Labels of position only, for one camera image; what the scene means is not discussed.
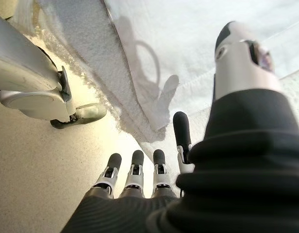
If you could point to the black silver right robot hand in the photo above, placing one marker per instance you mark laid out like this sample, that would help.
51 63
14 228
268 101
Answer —
237 170

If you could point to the white duvet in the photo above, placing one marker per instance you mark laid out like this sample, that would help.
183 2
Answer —
200 36

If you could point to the beige fringed bedspread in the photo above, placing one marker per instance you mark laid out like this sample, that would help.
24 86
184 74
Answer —
91 48

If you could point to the white right robot leg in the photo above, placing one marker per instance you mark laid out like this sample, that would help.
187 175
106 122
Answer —
25 80

